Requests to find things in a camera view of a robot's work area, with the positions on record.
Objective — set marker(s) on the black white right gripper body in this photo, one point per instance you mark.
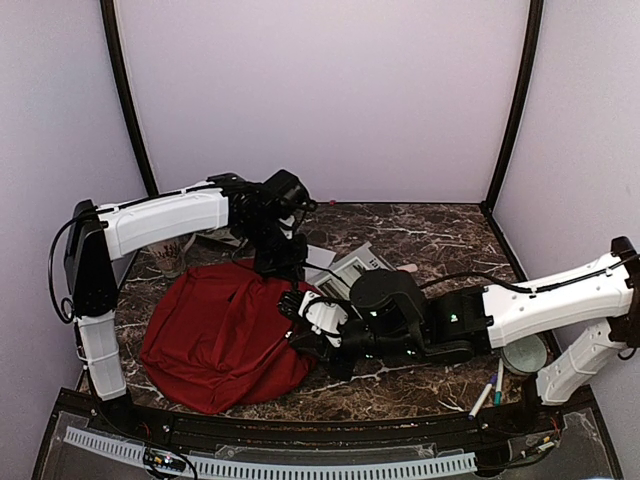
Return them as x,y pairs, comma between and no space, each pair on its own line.
399,347

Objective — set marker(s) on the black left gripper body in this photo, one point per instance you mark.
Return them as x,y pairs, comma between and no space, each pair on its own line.
273,252

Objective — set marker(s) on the grey ianra magazine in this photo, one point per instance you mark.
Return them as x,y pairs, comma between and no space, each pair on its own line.
337,279

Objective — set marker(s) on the red student backpack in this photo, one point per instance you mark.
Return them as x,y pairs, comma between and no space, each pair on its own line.
217,340

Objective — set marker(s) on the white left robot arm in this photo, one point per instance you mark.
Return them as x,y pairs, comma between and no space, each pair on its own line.
98,236

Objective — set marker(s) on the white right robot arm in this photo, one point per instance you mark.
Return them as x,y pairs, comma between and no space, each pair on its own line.
467,322

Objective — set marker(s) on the square floral ceramic plate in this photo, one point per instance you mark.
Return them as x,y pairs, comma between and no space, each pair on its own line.
213,239

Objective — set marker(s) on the white mug with coral print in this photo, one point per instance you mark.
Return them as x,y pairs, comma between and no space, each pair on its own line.
170,256

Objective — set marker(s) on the white blue marker pen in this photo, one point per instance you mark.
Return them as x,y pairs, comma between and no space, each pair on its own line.
480,401

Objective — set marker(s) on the white teal marker pen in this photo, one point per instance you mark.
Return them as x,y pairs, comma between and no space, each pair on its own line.
499,383

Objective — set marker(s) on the round glass jar lid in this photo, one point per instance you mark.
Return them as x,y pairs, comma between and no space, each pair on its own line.
525,356

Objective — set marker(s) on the black left frame post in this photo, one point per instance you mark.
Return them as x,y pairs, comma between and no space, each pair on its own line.
124,92

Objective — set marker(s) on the black frame post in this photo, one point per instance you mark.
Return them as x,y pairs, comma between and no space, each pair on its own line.
124,92
516,111

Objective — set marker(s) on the grey slotted cable duct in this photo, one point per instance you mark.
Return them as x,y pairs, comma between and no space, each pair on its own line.
244,463

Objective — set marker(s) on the black front frame rail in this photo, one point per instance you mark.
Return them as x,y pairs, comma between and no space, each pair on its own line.
569,442

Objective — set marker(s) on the black right frame post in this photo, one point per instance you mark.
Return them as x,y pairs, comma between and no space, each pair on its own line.
516,111

